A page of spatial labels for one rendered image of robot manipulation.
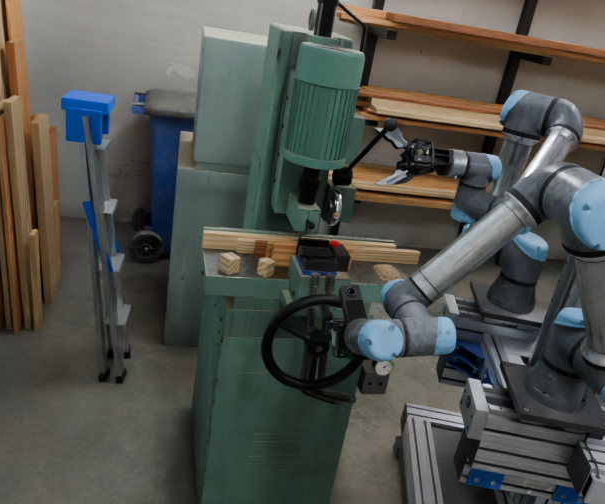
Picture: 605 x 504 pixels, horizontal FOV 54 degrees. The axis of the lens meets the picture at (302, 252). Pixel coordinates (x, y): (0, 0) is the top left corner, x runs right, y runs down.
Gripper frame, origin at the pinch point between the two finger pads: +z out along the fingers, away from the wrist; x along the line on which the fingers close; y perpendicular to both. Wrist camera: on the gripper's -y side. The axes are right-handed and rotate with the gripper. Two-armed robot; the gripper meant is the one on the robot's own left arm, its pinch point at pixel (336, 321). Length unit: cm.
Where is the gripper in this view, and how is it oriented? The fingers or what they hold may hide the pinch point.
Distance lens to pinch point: 146.1
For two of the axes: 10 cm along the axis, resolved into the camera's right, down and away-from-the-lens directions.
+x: 9.8, -0.2, 1.9
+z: -1.9, 0.7, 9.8
